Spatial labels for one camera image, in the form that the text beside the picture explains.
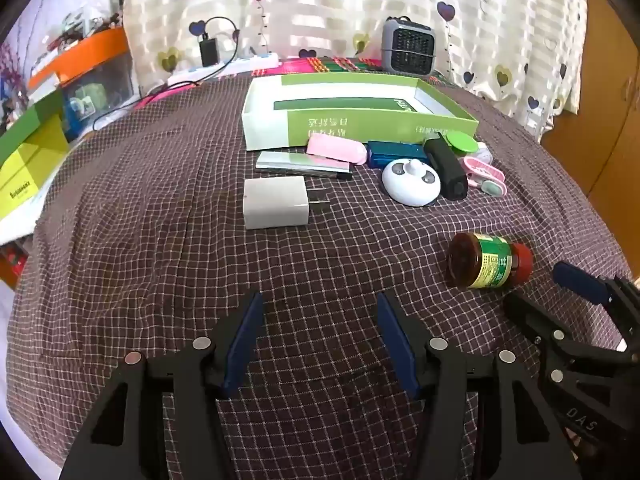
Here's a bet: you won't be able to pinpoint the grey fan heater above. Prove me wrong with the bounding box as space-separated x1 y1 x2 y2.
381 16 437 77

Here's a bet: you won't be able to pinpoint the pink eyelash curler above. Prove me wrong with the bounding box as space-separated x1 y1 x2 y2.
462 156 508 197

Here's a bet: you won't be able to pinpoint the black power adapter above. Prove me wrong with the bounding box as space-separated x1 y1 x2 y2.
199 36 219 67

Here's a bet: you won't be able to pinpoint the white charger plug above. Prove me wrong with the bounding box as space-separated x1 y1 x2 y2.
242 176 332 231

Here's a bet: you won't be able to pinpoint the wooden wardrobe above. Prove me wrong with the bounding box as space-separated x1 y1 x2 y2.
542 0 640 281

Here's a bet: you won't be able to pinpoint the heart-print striped curtain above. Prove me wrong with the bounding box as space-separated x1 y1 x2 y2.
120 0 588 136

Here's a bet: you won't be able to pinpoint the green and white cardboard box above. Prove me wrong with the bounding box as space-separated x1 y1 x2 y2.
241 72 479 152

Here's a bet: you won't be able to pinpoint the small blue box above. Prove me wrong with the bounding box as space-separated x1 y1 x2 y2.
366 140 431 169

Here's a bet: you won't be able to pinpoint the clutter of small items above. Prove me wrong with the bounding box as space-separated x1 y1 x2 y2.
30 7 123 61

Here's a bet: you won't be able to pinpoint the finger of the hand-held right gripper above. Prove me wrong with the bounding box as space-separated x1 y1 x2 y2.
553 261 640 356
502 292 629 369

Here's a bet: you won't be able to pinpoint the green-lidded white jar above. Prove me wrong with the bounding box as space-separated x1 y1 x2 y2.
442 131 478 155

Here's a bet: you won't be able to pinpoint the black rectangular device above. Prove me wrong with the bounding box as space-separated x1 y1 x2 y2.
423 135 470 201

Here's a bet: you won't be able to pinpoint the brown checked blanket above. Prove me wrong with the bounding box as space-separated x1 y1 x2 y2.
5 67 640 480

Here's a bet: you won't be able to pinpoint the pink clip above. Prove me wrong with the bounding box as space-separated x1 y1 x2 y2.
306 131 371 167

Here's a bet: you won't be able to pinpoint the red-lidded sauce jar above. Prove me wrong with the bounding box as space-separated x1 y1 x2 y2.
446 232 534 290

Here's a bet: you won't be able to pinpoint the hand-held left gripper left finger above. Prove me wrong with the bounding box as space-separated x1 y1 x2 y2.
59 291 266 480

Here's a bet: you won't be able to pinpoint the silver power bank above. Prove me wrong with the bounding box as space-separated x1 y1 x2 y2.
255 151 354 180

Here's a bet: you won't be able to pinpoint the purple flower branches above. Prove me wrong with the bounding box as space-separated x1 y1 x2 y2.
0 42 26 93

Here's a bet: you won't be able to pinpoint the black cable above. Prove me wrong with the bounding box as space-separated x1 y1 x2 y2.
91 16 242 133

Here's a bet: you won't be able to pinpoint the white round panda gadget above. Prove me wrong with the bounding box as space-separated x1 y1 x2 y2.
381 158 442 207

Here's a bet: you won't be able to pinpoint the white power strip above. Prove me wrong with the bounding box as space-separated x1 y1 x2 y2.
167 52 280 87

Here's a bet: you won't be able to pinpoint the small white jar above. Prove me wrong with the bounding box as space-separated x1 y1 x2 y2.
470 141 496 166

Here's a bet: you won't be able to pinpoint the green and yellow box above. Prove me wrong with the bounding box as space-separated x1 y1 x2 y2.
0 87 71 246

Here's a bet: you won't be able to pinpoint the orange-lidded storage bin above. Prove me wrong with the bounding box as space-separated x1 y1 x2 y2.
27 27 141 143

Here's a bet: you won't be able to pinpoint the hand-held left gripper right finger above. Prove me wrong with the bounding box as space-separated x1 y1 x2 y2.
376 291 583 480

